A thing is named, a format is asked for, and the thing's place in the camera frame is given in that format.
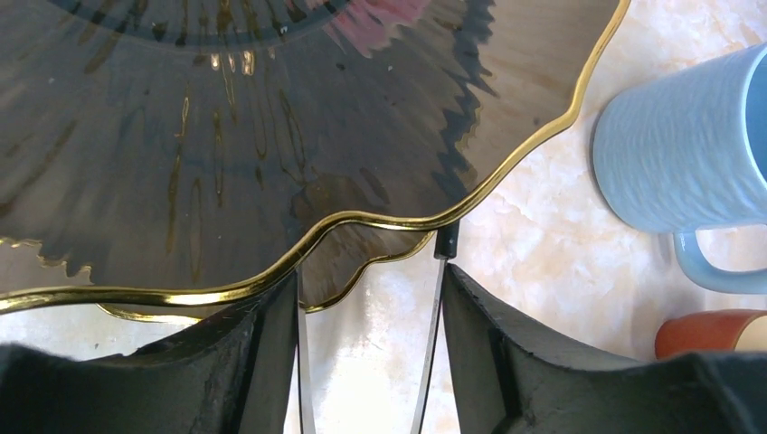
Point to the metal tongs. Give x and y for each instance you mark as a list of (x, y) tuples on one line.
[(446, 248)]

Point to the three-tier dark cake stand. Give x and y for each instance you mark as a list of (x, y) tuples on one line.
[(193, 153)]

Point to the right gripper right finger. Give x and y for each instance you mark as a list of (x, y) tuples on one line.
[(513, 374)]

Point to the light blue mug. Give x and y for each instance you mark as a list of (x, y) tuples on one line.
[(687, 152)]

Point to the pink mug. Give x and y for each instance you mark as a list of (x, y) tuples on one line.
[(733, 330)]

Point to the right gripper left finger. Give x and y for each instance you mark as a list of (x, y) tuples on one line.
[(229, 373)]

